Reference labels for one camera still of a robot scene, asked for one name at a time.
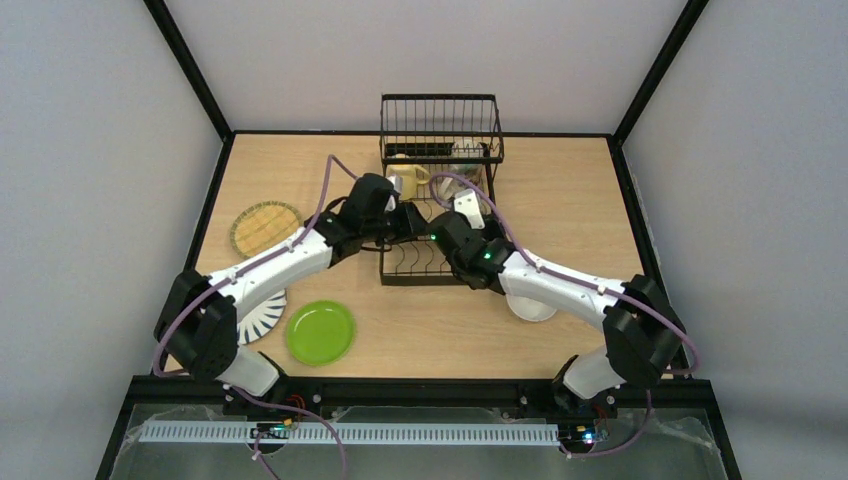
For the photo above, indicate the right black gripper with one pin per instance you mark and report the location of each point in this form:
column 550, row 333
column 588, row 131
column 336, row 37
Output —
column 493, row 229

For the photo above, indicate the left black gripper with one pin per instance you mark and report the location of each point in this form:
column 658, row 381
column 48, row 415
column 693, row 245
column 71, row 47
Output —
column 411, row 221

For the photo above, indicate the yellow ceramic mug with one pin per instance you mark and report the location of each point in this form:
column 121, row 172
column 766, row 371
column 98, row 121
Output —
column 412, row 176

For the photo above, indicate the black wire dish rack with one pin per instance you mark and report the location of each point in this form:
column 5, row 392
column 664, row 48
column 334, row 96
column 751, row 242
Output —
column 426, row 138

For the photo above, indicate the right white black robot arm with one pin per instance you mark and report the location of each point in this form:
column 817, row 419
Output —
column 641, row 331

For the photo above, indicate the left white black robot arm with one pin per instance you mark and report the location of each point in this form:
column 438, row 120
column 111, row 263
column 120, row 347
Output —
column 198, row 323

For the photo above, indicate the plain white bowl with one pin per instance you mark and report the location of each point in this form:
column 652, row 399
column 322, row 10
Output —
column 529, row 310

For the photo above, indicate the green plastic plate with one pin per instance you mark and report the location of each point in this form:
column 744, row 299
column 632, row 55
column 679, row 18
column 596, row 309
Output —
column 320, row 333

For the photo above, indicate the woven bamboo plate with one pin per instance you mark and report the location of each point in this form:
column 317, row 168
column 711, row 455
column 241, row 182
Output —
column 262, row 226

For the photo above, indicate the blue striped white plate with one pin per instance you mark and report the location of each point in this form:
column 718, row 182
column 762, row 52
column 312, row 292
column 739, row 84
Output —
column 263, row 319

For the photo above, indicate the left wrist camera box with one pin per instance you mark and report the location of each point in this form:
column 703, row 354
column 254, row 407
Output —
column 396, row 192

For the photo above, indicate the white slotted cable duct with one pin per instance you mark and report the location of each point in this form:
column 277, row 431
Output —
column 427, row 434

